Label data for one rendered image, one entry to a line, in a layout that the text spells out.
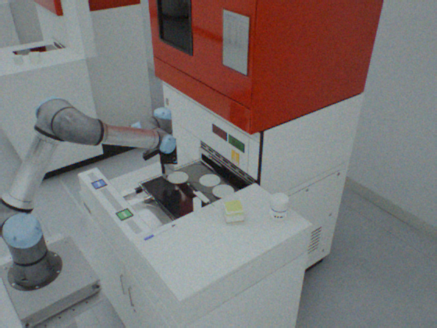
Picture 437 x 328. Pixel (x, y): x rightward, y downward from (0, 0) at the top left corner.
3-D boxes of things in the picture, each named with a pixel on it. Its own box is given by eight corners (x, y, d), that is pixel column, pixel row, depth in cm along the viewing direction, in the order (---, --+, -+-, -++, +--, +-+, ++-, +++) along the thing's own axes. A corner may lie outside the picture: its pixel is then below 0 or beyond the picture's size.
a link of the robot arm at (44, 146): (-6, 243, 142) (61, 102, 135) (-20, 220, 151) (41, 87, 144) (27, 244, 152) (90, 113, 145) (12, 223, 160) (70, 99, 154)
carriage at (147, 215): (133, 196, 194) (132, 191, 193) (172, 240, 170) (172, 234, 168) (117, 202, 190) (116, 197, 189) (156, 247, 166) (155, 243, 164)
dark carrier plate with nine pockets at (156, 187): (200, 161, 212) (200, 160, 211) (242, 194, 189) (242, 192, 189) (141, 184, 195) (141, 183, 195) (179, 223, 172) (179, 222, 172)
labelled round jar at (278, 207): (278, 208, 169) (280, 190, 164) (290, 217, 164) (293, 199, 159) (265, 215, 166) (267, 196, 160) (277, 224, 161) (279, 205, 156)
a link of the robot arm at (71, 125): (73, 117, 128) (182, 133, 166) (57, 105, 135) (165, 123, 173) (63, 151, 131) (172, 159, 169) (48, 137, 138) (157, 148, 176)
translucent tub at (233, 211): (239, 212, 167) (240, 198, 164) (244, 223, 161) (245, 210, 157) (222, 214, 166) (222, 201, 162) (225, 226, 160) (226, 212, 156)
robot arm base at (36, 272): (18, 293, 143) (11, 274, 138) (9, 265, 153) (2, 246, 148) (62, 275, 150) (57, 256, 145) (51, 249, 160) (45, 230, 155)
